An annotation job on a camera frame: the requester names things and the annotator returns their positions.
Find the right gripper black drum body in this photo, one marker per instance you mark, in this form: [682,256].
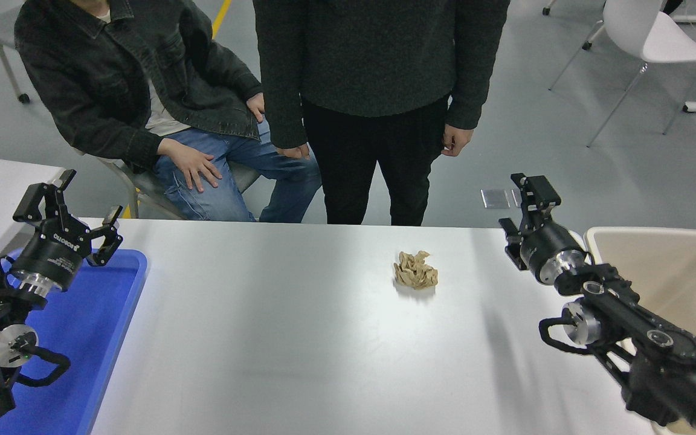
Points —
[547,248]

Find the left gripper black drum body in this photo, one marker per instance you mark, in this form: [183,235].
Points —
[52,257]

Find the tan paper ball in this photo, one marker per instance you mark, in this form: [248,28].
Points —
[414,270]

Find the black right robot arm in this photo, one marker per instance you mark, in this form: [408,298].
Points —
[638,326]

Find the standing person's left hand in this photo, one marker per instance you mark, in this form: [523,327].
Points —
[458,140]

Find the seated person's right hand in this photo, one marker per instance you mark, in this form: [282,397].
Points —
[191,163]

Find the seated person's left hand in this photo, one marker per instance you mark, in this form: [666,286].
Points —
[257,107]

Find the standing person's right hand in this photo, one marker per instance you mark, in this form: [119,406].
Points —
[293,151]

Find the silver floor outlet plate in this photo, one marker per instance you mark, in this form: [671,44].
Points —
[495,199]

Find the blue plastic tray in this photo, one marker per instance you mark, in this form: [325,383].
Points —
[94,338]

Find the large pale plastic bin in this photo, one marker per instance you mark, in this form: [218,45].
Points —
[686,272]

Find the seated person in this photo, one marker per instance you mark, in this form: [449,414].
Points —
[112,72]

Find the seated person's wheeled chair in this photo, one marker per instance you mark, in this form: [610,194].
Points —
[245,178]

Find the grey wheeled chair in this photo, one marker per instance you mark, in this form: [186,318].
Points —
[3,27]

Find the white caster chair base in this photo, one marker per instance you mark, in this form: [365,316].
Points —
[546,10]

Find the white shell chair metal legs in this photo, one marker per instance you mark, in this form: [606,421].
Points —
[656,42]

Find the standing person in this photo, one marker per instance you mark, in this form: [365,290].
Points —
[372,60]

